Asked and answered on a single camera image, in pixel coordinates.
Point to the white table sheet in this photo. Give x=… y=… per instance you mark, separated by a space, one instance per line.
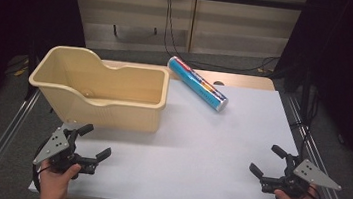
x=191 y=155

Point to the blue cylindrical can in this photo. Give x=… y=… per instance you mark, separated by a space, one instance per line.
x=196 y=83

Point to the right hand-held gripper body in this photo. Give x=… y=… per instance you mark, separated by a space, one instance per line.
x=310 y=174

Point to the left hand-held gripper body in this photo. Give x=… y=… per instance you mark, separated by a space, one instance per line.
x=55 y=144

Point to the beige plastic basket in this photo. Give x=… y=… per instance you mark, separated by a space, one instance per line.
x=122 y=116

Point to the person's left hand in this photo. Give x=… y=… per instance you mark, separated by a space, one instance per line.
x=54 y=184

